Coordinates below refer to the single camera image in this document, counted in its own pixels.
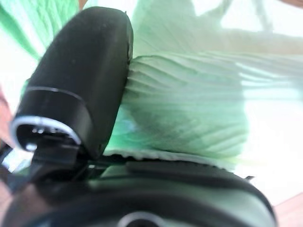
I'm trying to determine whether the left five-finger robot hand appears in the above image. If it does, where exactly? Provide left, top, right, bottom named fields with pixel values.
left=0, top=6, right=277, bottom=227

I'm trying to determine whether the napa cabbage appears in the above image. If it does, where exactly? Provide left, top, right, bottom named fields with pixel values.
left=0, top=0, right=303, bottom=172

